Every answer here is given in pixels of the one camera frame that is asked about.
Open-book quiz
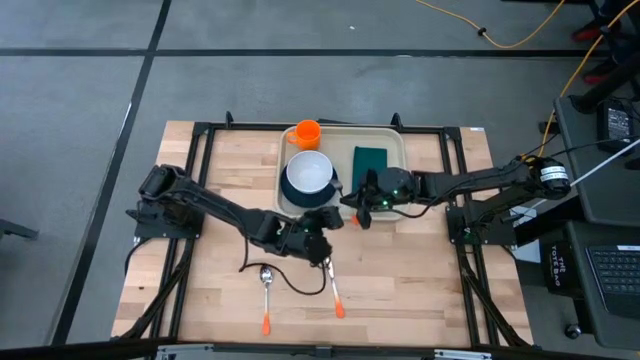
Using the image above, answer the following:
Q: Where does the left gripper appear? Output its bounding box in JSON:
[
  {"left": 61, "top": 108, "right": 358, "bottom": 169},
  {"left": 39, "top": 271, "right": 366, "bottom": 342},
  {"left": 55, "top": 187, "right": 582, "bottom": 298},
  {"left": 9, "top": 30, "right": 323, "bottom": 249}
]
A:
[{"left": 287, "top": 205, "right": 346, "bottom": 269}]

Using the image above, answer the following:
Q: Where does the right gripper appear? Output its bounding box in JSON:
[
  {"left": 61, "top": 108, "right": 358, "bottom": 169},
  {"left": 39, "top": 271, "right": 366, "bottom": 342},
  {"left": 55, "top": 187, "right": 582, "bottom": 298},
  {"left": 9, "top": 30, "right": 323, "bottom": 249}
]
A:
[{"left": 340, "top": 167, "right": 417, "bottom": 209}]

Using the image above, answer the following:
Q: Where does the orange-handled metal knife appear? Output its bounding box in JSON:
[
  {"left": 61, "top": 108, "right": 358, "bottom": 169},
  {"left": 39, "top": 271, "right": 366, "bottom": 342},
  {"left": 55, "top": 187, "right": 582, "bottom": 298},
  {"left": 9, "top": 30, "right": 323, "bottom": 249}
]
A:
[{"left": 322, "top": 255, "right": 347, "bottom": 320}]

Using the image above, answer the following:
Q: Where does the dark green cloth napkin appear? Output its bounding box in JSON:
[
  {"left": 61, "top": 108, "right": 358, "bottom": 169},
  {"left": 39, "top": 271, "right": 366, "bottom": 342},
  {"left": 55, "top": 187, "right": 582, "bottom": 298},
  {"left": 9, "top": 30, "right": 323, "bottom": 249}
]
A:
[{"left": 350, "top": 145, "right": 390, "bottom": 194}]

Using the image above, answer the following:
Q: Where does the white ceramic bowl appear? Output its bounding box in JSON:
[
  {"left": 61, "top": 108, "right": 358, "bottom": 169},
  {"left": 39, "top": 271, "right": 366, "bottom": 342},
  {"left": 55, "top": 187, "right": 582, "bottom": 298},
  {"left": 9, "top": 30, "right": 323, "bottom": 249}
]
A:
[{"left": 285, "top": 149, "right": 335, "bottom": 196}]

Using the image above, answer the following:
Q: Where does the dark blue plate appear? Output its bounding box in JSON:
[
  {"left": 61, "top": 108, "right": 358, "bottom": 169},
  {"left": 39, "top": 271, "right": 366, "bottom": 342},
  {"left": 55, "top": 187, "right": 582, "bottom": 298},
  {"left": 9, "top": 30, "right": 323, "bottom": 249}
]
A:
[{"left": 279, "top": 164, "right": 344, "bottom": 210}]

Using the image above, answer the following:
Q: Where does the orange-handled metal spoon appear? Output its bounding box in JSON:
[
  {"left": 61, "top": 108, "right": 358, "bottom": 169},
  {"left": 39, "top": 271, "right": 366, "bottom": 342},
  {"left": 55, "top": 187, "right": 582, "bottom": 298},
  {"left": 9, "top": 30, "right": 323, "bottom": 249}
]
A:
[{"left": 258, "top": 264, "right": 275, "bottom": 337}]

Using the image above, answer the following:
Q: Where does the orange plastic mug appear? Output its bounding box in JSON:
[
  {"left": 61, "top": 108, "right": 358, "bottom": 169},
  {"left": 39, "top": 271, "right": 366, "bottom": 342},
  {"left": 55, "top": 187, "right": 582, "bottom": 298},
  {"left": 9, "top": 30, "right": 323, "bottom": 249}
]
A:
[{"left": 285, "top": 118, "right": 323, "bottom": 152}]

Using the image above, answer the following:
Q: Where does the beige plastic tray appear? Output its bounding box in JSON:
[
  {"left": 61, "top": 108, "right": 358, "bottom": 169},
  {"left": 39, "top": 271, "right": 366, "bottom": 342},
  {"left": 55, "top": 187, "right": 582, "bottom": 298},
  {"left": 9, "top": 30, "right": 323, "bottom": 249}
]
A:
[{"left": 273, "top": 125, "right": 408, "bottom": 223}]

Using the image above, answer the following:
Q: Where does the black tote bag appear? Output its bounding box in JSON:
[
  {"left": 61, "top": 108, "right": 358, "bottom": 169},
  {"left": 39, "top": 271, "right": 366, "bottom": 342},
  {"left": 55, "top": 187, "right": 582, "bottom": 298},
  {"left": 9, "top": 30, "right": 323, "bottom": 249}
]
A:
[{"left": 538, "top": 238, "right": 585, "bottom": 297}]

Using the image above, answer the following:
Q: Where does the black side desk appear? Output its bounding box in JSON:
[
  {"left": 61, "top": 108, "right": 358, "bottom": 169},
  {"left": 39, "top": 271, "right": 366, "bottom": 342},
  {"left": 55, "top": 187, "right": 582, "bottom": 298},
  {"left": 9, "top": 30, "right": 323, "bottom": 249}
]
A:
[
  {"left": 552, "top": 94, "right": 640, "bottom": 227},
  {"left": 567, "top": 219, "right": 640, "bottom": 351}
]

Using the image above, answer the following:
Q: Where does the black power adapter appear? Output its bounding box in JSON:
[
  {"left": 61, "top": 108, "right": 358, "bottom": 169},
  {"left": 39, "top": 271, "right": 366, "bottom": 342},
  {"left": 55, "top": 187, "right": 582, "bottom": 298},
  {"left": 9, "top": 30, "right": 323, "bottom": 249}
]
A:
[{"left": 595, "top": 97, "right": 637, "bottom": 156}]

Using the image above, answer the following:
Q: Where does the black laptop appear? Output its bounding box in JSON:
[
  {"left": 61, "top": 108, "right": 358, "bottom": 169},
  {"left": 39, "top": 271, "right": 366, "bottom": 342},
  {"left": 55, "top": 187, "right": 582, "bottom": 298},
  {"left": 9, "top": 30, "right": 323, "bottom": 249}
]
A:
[{"left": 585, "top": 244, "right": 640, "bottom": 321}]

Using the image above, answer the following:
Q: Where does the red shoe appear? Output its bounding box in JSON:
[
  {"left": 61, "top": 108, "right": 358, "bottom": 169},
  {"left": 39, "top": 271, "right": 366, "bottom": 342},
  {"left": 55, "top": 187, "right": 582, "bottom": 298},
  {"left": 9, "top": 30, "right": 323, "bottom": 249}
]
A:
[
  {"left": 581, "top": 58, "right": 623, "bottom": 86},
  {"left": 571, "top": 20, "right": 610, "bottom": 44}
]

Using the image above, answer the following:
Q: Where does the person's leg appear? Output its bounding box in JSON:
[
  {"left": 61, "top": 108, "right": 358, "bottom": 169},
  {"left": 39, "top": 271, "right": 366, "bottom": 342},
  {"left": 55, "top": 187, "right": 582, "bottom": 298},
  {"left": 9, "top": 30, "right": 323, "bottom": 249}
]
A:
[{"left": 569, "top": 49, "right": 640, "bottom": 115}]

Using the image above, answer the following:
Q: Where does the black chair base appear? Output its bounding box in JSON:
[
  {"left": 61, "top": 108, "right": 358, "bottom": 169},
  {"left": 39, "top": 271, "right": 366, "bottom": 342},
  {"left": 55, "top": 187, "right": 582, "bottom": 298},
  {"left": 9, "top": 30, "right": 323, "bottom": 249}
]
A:
[{"left": 587, "top": 0, "right": 640, "bottom": 66}]

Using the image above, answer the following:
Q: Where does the dark grey floor stand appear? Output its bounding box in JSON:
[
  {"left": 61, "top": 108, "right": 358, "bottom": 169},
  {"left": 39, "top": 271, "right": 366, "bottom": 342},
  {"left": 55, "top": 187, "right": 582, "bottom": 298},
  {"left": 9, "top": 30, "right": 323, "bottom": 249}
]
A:
[{"left": 0, "top": 217, "right": 40, "bottom": 242}]

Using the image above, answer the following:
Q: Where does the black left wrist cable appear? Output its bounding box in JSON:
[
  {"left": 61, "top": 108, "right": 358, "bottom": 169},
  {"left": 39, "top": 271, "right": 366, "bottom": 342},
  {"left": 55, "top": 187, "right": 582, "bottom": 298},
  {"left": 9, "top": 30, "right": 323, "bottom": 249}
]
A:
[{"left": 237, "top": 235, "right": 330, "bottom": 297}]

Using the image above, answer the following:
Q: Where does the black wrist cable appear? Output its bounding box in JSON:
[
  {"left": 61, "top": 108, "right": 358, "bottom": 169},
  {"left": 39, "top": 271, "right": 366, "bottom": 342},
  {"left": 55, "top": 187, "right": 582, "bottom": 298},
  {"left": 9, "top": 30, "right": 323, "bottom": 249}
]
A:
[
  {"left": 237, "top": 235, "right": 330, "bottom": 297},
  {"left": 392, "top": 192, "right": 454, "bottom": 220}
]

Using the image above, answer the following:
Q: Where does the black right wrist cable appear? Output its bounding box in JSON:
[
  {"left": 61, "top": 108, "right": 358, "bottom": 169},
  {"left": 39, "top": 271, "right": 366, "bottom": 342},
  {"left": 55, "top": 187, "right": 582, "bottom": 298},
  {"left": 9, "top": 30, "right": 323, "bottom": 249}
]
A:
[{"left": 392, "top": 192, "right": 454, "bottom": 220}]

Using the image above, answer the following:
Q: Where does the black metal table frame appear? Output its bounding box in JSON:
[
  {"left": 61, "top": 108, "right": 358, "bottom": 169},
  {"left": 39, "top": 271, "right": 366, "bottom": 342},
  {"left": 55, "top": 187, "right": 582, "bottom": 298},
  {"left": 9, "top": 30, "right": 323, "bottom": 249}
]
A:
[{"left": 112, "top": 110, "right": 535, "bottom": 360}]

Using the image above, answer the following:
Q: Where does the silver metal bracket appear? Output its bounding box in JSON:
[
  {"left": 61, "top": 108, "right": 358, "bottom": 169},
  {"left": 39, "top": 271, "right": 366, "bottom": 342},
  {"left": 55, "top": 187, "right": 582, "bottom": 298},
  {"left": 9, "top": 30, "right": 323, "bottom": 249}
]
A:
[
  {"left": 432, "top": 348, "right": 495, "bottom": 360},
  {"left": 154, "top": 343, "right": 217, "bottom": 360}
]

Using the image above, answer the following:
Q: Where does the yellow cable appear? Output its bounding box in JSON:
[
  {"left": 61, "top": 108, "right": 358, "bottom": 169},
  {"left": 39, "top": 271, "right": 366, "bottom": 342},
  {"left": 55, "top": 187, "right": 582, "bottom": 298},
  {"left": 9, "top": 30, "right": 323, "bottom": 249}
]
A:
[
  {"left": 413, "top": 0, "right": 567, "bottom": 50},
  {"left": 519, "top": 0, "right": 640, "bottom": 164}
]

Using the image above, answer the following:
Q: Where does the thick white cable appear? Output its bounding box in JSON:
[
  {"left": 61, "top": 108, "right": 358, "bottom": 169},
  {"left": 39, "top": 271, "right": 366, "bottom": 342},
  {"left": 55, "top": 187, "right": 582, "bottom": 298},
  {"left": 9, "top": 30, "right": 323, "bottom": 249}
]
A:
[{"left": 514, "top": 135, "right": 640, "bottom": 217}]

